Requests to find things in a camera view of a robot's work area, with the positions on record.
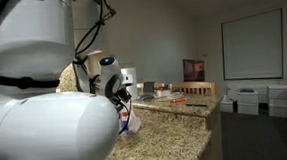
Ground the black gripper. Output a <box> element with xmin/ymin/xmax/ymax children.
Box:
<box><xmin>111</xmin><ymin>85</ymin><xmax>133</xmax><ymax>106</ymax></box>

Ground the clear plastic water bottle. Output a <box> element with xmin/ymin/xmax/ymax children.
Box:
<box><xmin>119</xmin><ymin>109</ymin><xmax>131</xmax><ymax>121</ymax></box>

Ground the translucent white plastic bag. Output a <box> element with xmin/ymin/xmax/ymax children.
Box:
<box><xmin>115</xmin><ymin>99</ymin><xmax>143</xmax><ymax>137</ymax></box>

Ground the white paper towel roll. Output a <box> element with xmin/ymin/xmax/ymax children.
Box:
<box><xmin>120</xmin><ymin>66</ymin><xmax>140</xmax><ymax>102</ymax></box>

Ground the dark computer mouse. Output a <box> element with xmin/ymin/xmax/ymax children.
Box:
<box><xmin>137</xmin><ymin>92</ymin><xmax>157</xmax><ymax>102</ymax></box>

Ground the small dark box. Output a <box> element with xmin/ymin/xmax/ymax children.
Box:
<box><xmin>142</xmin><ymin>80</ymin><xmax>156</xmax><ymax>94</ymax></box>

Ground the small white container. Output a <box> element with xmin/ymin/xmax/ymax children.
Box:
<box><xmin>155</xmin><ymin>87</ymin><xmax>173</xmax><ymax>98</ymax></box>

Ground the white plate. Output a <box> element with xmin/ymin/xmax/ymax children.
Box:
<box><xmin>157</xmin><ymin>91</ymin><xmax>186</xmax><ymax>102</ymax></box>

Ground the orange marker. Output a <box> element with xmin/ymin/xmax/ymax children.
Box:
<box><xmin>169</xmin><ymin>97</ymin><xmax>188</xmax><ymax>105</ymax></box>

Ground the black pen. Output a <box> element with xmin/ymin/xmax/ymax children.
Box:
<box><xmin>184</xmin><ymin>102</ymin><xmax>209</xmax><ymax>110</ymax></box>

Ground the wooden counter cabinet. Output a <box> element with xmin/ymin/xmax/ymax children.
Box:
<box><xmin>191</xmin><ymin>99</ymin><xmax>227</xmax><ymax>160</ymax></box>

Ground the small white bin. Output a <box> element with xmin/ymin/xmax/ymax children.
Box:
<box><xmin>219</xmin><ymin>95</ymin><xmax>236</xmax><ymax>114</ymax></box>

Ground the white storage box stack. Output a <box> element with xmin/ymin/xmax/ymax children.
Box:
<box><xmin>235</xmin><ymin>87</ymin><xmax>261</xmax><ymax>117</ymax></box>

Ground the white projection screen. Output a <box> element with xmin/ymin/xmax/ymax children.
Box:
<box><xmin>220</xmin><ymin>7</ymin><xmax>287</xmax><ymax>83</ymax></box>

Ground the white drawer unit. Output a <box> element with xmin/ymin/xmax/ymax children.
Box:
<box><xmin>266</xmin><ymin>83</ymin><xmax>287</xmax><ymax>119</ymax></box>

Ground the wooden wall cabinet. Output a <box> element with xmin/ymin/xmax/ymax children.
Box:
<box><xmin>85</xmin><ymin>48</ymin><xmax>106</xmax><ymax>76</ymax></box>

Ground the thick black cable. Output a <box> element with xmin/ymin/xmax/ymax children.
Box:
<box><xmin>0</xmin><ymin>0</ymin><xmax>62</xmax><ymax>93</ymax></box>

